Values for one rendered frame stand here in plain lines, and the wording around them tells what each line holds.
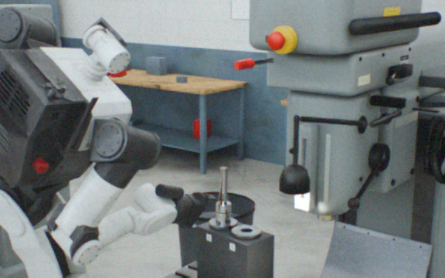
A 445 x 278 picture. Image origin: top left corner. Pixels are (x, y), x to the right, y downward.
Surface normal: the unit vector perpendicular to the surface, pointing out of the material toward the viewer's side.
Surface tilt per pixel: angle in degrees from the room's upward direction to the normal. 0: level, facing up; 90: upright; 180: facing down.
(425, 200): 90
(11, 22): 75
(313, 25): 90
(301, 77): 90
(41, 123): 124
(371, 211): 90
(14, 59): 35
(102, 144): 68
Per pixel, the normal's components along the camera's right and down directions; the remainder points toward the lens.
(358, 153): 0.79, 0.14
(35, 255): -0.34, 0.60
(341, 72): -0.62, 0.18
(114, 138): -0.47, -0.18
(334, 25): 0.02, 0.23
